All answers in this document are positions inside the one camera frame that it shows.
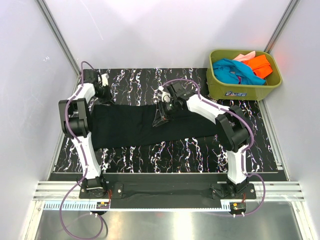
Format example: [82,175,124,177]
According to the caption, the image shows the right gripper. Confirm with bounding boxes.
[152,98,180,128]

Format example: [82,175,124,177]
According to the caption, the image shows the black t-shirt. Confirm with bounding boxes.
[91,104,218,150]

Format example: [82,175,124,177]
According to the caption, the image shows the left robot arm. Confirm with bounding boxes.
[58,71,113,199]

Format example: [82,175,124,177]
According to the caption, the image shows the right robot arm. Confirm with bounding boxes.
[152,90,253,199]

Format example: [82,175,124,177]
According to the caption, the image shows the black marbled table mat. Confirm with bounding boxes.
[51,67,280,174]

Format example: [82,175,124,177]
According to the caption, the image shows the blue t-shirt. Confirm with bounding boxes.
[212,58,266,86]

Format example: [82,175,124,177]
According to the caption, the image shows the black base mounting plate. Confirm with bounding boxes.
[79,172,256,210]

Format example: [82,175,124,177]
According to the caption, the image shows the olive green plastic bin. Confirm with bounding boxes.
[206,49,282,101]

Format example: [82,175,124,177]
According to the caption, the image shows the pink t-shirt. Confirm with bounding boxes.
[233,51,256,62]

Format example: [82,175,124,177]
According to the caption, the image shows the orange t-shirt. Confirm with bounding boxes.
[243,55,273,79]

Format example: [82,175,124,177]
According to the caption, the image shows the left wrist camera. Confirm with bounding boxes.
[97,73,109,87]

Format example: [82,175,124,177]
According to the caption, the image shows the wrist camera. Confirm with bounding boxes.
[97,73,109,87]
[158,82,192,103]

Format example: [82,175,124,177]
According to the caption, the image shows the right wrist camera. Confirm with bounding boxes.
[158,82,192,103]

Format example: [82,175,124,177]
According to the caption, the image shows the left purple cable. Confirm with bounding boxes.
[59,60,108,240]

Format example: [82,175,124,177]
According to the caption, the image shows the purple cable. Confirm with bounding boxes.
[161,78,266,216]
[59,60,108,240]

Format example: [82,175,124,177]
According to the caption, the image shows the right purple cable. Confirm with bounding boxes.
[161,78,266,216]

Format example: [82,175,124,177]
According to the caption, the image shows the left aluminium frame post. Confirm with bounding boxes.
[34,0,82,76]

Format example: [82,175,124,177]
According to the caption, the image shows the aluminium frame post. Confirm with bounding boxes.
[264,0,300,54]
[34,0,82,76]

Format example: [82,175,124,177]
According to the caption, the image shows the right aluminium frame post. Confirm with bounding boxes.
[264,0,300,54]

